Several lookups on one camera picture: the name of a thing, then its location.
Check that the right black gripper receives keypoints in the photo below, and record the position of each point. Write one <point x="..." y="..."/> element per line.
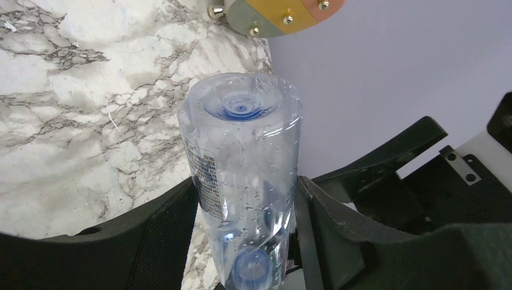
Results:
<point x="430" y="197"/>

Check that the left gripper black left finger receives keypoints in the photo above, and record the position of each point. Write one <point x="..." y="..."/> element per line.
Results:
<point x="145" y="248"/>

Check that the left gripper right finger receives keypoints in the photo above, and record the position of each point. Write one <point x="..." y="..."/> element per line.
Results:
<point x="343" y="249"/>

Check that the Ganten small water bottle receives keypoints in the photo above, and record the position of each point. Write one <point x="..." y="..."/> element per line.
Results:
<point x="241" y="134"/>

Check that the cream cylinder with striped face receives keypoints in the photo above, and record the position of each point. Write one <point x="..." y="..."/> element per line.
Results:
<point x="273" y="18"/>

